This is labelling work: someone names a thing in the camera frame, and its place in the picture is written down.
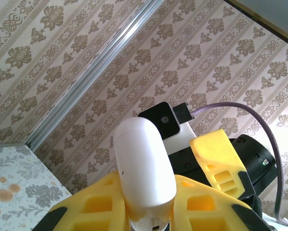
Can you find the aluminium frame post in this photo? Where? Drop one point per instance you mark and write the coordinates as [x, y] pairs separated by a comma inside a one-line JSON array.
[[95, 72]]

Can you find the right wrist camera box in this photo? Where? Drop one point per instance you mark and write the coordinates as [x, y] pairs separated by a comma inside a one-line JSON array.
[[165, 118]]

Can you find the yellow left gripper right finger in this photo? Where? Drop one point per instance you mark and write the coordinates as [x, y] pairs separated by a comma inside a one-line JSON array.
[[180, 216]]

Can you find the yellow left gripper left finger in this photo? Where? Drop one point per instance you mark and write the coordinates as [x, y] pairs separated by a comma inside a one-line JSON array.
[[110, 216]]

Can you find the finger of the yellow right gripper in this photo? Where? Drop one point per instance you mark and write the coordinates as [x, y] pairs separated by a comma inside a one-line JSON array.
[[216, 149]]

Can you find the white earbud charging case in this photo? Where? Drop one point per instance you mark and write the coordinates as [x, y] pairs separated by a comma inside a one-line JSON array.
[[144, 163]]

